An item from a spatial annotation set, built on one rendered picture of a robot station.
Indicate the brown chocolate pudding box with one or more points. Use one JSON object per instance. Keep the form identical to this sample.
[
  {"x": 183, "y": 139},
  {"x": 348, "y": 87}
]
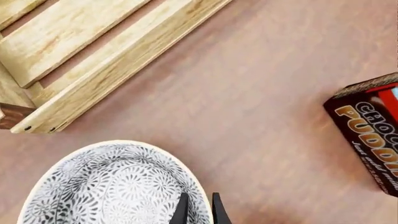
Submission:
[{"x": 367, "y": 130}]

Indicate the white patterned bowl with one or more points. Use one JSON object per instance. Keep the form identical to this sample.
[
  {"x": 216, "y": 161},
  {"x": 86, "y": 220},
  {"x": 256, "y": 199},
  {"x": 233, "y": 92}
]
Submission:
[{"x": 112, "y": 186}]

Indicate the wooden slat tray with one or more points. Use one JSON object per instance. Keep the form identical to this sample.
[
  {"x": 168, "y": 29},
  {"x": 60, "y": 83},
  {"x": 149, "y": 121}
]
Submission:
[{"x": 77, "y": 51}]

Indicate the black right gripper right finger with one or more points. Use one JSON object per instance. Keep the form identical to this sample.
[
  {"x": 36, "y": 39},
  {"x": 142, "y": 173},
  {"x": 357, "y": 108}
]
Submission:
[{"x": 220, "y": 212}]

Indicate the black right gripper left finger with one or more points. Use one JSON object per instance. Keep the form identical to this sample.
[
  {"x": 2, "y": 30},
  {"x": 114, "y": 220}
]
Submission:
[{"x": 181, "y": 212}]

